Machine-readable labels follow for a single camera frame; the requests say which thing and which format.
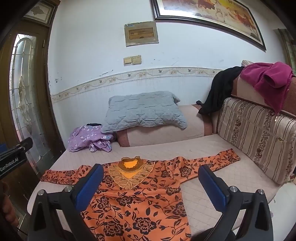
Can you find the large framed painting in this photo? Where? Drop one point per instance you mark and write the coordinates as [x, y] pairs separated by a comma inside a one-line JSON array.
[[208, 9]]

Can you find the orange floral shirt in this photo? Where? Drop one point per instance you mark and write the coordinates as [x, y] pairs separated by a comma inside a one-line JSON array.
[[143, 204]]

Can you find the grey quilted blanket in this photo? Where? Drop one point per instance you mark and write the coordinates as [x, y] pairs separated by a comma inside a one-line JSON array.
[[143, 111]]

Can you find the transom window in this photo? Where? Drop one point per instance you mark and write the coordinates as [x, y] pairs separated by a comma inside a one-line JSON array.
[[40, 11]]

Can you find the magenta garment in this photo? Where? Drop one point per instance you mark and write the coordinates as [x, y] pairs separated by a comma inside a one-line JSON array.
[[266, 76]]

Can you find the person's left hand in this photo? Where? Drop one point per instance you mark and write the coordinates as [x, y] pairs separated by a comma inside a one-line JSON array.
[[8, 206]]

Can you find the purple floral garment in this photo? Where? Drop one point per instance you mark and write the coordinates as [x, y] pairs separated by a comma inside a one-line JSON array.
[[83, 139]]

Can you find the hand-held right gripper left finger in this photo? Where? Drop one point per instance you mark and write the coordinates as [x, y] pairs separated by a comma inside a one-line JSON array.
[[90, 185]]

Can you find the wooden door with glass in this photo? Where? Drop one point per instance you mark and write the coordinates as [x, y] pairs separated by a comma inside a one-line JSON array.
[[27, 92]]

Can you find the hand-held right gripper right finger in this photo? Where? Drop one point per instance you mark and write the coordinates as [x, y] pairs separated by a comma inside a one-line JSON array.
[[212, 188]]

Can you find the black garment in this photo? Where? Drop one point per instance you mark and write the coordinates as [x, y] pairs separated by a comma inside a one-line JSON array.
[[217, 92]]

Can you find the striped floral cushion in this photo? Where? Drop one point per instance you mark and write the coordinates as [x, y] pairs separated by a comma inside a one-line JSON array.
[[254, 134]]

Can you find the small framed picture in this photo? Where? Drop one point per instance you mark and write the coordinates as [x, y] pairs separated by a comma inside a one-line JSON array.
[[141, 33]]

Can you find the beige wall switch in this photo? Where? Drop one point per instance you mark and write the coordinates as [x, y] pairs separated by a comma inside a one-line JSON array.
[[136, 59], [128, 61]]

